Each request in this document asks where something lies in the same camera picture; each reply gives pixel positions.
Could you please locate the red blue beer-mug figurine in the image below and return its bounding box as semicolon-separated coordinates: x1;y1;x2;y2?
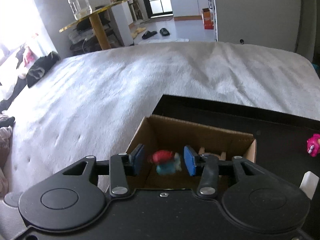
148;150;182;176

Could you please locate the brown cardboard box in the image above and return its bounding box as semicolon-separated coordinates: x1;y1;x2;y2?
108;115;256;197

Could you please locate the white charger cube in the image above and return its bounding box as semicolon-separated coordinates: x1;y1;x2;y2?
299;171;319;200

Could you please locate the pink cartoon figurine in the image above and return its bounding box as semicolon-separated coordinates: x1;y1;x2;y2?
306;134;320;157

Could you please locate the grey bunny cube toy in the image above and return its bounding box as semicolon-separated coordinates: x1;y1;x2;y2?
198;147;226;161

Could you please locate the white bed blanket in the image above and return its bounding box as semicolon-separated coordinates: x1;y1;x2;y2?
3;42;319;192

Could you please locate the black tray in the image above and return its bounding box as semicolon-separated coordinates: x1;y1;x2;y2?
152;94;320;193

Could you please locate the gold-edged side table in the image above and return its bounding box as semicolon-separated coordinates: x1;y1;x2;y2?
59;0;127;50

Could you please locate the dark clothing pile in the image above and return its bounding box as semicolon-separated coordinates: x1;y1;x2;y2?
26;51;61;88

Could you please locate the white floor mat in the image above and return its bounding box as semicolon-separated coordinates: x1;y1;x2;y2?
138;38;189;44

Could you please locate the black slipper left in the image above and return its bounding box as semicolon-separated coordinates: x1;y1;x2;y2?
142;31;157;40

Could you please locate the black slipper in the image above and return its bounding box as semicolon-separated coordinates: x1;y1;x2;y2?
159;28;170;36
142;31;157;40

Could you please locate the black slipper right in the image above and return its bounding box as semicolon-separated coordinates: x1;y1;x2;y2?
159;28;170;36

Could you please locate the clear glass jar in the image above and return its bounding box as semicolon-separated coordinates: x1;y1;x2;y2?
68;0;93;20

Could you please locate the orange carton on floor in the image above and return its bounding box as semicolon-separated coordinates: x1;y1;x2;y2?
201;8;214;29

